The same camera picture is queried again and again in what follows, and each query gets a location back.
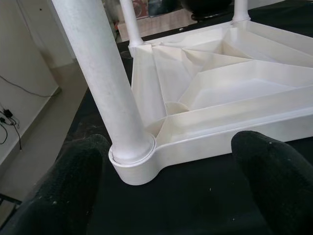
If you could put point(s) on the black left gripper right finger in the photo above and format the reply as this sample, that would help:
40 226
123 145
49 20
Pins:
281 186

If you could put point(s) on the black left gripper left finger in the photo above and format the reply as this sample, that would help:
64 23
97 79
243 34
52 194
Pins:
61 191

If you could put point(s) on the black bowl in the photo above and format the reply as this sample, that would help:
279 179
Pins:
207 6

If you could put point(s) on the black power plug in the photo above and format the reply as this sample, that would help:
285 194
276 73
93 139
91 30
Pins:
8 113

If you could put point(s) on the white plastic children table top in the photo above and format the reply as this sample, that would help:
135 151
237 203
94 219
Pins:
220 98

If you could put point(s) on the black bag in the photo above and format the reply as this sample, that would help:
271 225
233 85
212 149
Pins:
163 7

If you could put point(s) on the black tablecloth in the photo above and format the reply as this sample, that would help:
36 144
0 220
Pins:
183 208

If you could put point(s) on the red printed box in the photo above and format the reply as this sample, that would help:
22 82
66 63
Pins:
141 8

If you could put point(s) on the black round stool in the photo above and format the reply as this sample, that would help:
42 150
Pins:
210 17

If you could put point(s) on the white plastic table leg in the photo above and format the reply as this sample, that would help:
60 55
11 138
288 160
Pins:
102 73
240 9
132 22

